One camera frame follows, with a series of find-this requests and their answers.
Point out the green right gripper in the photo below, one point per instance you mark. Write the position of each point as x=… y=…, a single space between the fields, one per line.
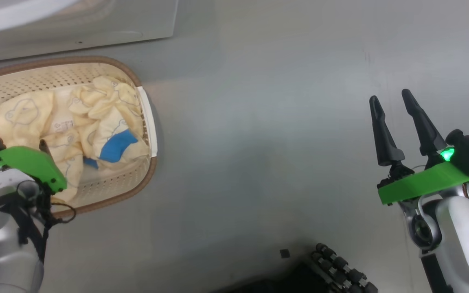
x=421 y=183

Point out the cream perforated laundry basket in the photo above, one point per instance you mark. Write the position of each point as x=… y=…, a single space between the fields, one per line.
x=116 y=191

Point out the cream clothing with blue cuffs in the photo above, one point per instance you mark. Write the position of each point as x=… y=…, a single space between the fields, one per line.
x=96 y=118

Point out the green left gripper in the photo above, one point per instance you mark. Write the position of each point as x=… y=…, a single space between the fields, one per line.
x=23 y=158

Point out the white front-load washing machine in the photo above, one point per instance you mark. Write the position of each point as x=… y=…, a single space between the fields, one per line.
x=116 y=24

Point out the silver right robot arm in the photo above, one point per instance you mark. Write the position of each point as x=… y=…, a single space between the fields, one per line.
x=462 y=236

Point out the small black floor marker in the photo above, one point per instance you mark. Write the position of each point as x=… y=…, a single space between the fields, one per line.
x=285 y=253

